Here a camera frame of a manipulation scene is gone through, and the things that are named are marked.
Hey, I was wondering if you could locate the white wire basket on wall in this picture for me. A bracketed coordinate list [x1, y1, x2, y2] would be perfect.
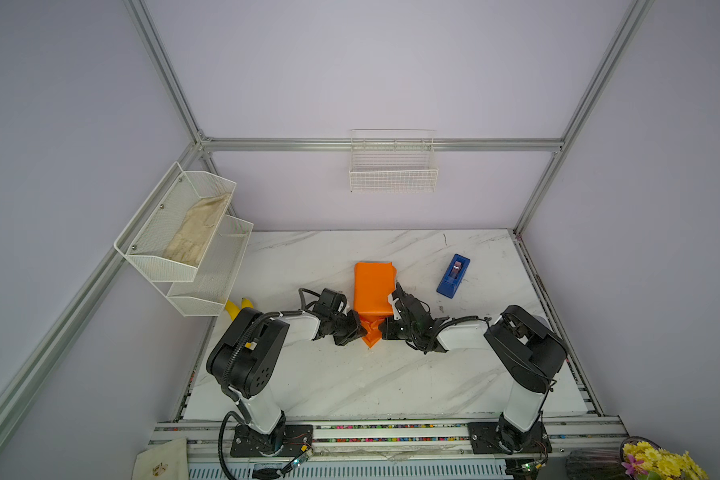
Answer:
[349, 129, 439, 193]

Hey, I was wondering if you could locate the upper white wire shelf basket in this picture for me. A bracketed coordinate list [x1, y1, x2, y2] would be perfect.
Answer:
[114, 163, 236, 283]

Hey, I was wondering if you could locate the lower white wire shelf basket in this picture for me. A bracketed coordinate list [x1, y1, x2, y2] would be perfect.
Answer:
[166, 215, 254, 317]

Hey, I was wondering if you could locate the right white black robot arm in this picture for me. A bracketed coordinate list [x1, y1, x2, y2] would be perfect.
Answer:
[379, 285, 568, 454]

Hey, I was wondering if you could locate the beige cloth in basket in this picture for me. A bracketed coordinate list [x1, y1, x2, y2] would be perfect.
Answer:
[163, 193, 232, 267]

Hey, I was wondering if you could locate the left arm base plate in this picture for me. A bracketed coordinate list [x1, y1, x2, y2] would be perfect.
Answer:
[229, 424, 314, 458]

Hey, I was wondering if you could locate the beige cloth bag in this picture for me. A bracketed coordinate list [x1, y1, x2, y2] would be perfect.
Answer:
[131, 438, 189, 480]

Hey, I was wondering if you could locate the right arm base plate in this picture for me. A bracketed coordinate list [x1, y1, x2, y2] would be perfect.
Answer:
[467, 419, 552, 455]

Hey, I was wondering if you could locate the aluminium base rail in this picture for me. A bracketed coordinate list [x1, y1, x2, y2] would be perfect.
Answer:
[148, 415, 628, 479]

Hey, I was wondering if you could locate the blue tape dispenser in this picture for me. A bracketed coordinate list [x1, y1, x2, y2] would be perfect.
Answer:
[436, 254, 471, 299]

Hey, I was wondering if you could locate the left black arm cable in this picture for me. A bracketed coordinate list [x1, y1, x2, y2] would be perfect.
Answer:
[215, 287, 325, 480]

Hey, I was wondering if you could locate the yellow flower bouquet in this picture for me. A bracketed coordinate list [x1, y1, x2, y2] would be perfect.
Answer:
[621, 441, 710, 480]

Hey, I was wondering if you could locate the white wire shelf basket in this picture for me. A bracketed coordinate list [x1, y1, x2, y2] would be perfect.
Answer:
[166, 215, 254, 317]
[114, 163, 236, 283]

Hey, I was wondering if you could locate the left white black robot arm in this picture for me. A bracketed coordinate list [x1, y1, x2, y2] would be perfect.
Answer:
[206, 288, 367, 435]

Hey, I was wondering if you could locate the yellow banana left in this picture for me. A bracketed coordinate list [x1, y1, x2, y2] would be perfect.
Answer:
[224, 301, 240, 321]

